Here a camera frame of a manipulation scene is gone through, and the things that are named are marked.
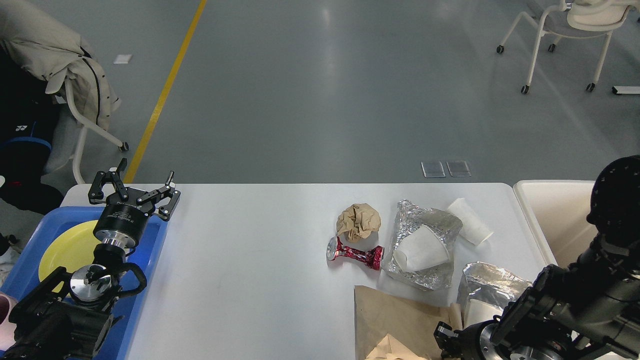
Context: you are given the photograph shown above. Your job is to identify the person in dark clothes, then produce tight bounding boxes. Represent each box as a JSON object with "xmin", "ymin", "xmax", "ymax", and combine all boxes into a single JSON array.
[{"xmin": 0, "ymin": 51, "xmax": 63, "ymax": 215}]

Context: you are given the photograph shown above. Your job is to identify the pink mug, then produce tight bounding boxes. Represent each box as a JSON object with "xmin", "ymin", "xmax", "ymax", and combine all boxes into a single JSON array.
[{"xmin": 0, "ymin": 292, "xmax": 17, "ymax": 352}]

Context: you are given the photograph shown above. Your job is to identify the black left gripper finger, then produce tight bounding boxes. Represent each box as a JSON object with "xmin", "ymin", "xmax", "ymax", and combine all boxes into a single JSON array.
[
  {"xmin": 137, "ymin": 171, "xmax": 181, "ymax": 222},
  {"xmin": 87, "ymin": 158, "xmax": 129, "ymax": 205}
]

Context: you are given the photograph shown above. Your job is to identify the white chair with jacket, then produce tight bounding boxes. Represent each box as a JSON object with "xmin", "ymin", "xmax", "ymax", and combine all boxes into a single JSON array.
[{"xmin": 0, "ymin": 0, "xmax": 129, "ymax": 184}]

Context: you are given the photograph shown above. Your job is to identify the crumpled brown paper ball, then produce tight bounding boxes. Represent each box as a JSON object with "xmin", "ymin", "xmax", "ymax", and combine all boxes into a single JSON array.
[{"xmin": 336, "ymin": 203, "xmax": 382, "ymax": 243}]

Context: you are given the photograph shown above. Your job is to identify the floor outlet plate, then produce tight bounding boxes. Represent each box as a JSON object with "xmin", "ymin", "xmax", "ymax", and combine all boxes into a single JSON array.
[
  {"xmin": 446, "ymin": 160, "xmax": 472, "ymax": 177},
  {"xmin": 420, "ymin": 161, "xmax": 446, "ymax": 179}
]

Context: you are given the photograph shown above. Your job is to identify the blue plastic tray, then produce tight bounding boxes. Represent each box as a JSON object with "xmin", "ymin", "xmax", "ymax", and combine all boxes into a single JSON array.
[{"xmin": 1, "ymin": 206, "xmax": 167, "ymax": 360}]

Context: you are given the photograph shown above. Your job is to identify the white bar on floor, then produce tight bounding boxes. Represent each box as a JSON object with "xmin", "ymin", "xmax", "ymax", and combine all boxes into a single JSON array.
[{"xmin": 611, "ymin": 85, "xmax": 640, "ymax": 95}]

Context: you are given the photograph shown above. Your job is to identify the brown paper bag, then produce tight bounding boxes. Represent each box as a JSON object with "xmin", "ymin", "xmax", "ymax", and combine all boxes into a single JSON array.
[{"xmin": 354, "ymin": 285, "xmax": 463, "ymax": 360}]

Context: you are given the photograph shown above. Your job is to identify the floor outlet plate right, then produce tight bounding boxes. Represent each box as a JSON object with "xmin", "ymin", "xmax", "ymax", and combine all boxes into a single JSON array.
[{"xmin": 446, "ymin": 160, "xmax": 472, "ymax": 177}]

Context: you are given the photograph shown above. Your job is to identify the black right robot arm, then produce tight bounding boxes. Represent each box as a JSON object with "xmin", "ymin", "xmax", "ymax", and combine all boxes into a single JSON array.
[{"xmin": 434, "ymin": 155, "xmax": 640, "ymax": 360}]

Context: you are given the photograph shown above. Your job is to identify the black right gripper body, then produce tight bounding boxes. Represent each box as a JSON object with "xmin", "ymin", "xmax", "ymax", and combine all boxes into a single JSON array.
[{"xmin": 450, "ymin": 322, "xmax": 501, "ymax": 360}]

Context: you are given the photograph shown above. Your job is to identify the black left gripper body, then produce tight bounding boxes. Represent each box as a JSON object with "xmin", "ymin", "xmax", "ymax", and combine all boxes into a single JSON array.
[{"xmin": 93, "ymin": 189, "xmax": 162, "ymax": 248}]

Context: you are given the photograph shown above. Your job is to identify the white chair on casters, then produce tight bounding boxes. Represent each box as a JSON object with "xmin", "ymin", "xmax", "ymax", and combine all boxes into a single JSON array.
[{"xmin": 496, "ymin": 0, "xmax": 639, "ymax": 94}]

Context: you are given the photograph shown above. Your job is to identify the white paper napkin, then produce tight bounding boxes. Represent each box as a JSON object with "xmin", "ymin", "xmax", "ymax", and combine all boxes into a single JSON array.
[{"xmin": 446, "ymin": 198, "xmax": 495, "ymax": 246}]

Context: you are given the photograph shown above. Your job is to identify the silver foil bag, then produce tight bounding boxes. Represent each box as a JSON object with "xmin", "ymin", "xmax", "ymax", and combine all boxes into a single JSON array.
[
  {"xmin": 457, "ymin": 261, "xmax": 532, "ymax": 317},
  {"xmin": 382, "ymin": 199, "xmax": 463, "ymax": 291}
]

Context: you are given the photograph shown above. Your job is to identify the beige plastic bin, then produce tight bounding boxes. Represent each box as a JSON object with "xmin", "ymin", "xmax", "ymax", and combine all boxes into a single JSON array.
[{"xmin": 513, "ymin": 180, "xmax": 598, "ymax": 268}]

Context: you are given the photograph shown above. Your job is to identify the yellow plastic plate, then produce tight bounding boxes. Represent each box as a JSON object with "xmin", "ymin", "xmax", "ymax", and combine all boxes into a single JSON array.
[{"xmin": 38, "ymin": 219, "xmax": 100, "ymax": 281}]

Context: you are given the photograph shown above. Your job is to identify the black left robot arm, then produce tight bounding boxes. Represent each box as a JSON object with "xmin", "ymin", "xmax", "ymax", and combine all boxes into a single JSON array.
[{"xmin": 3, "ymin": 158, "xmax": 181, "ymax": 360}]

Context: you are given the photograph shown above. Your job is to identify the white paper cup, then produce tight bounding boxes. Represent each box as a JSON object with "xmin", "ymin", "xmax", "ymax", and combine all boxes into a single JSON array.
[
  {"xmin": 462, "ymin": 299, "xmax": 503, "ymax": 329},
  {"xmin": 393, "ymin": 225, "xmax": 451, "ymax": 272}
]

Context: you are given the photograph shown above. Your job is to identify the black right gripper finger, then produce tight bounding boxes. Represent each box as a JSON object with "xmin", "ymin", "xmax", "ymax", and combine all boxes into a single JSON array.
[{"xmin": 433, "ymin": 321, "xmax": 458, "ymax": 360}]

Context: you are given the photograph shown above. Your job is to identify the red white snack wrapper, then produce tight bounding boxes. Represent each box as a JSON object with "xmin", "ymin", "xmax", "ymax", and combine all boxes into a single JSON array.
[{"xmin": 326, "ymin": 235, "xmax": 385, "ymax": 271}]

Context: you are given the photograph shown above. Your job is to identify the floor outlet plate left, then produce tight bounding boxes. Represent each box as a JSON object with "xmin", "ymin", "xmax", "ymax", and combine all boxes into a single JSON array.
[{"xmin": 420, "ymin": 161, "xmax": 446, "ymax": 179}]

